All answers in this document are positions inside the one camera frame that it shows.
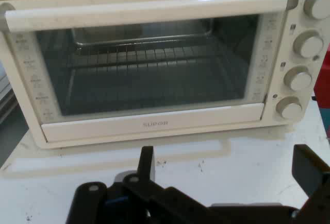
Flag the cream oven door handle bar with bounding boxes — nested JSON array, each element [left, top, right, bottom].
[[0, 0, 300, 33]]

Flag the cream round oven knob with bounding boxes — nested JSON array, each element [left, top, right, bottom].
[[303, 0, 330, 21], [283, 65, 314, 92], [275, 96, 303, 120], [292, 30, 325, 59]]

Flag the glass oven door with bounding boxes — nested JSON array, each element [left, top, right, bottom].
[[4, 10, 289, 144]]

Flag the metal wire oven rack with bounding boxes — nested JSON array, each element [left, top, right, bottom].
[[69, 44, 222, 69]]

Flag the red box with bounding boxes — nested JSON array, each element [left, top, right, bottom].
[[312, 42, 330, 101]]

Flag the grey stacked trays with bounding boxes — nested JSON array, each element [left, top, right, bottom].
[[0, 59, 17, 123]]

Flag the dark metal baking tray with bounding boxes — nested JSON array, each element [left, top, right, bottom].
[[71, 18, 215, 51]]

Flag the cream Supor toaster oven body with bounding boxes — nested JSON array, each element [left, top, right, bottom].
[[0, 0, 330, 150]]

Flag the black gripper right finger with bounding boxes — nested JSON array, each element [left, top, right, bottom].
[[290, 144, 330, 224]]

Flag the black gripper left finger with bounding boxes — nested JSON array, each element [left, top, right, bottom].
[[65, 146, 208, 224]]

